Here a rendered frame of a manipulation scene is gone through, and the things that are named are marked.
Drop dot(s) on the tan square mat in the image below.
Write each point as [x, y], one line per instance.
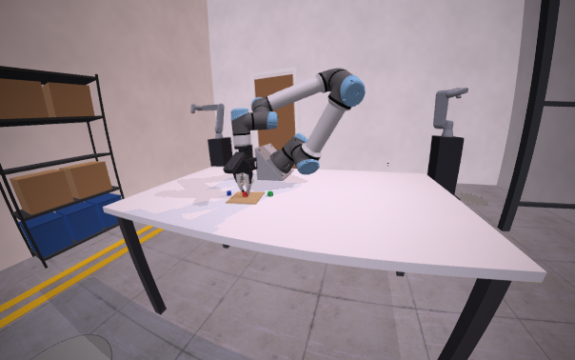
[253, 198]

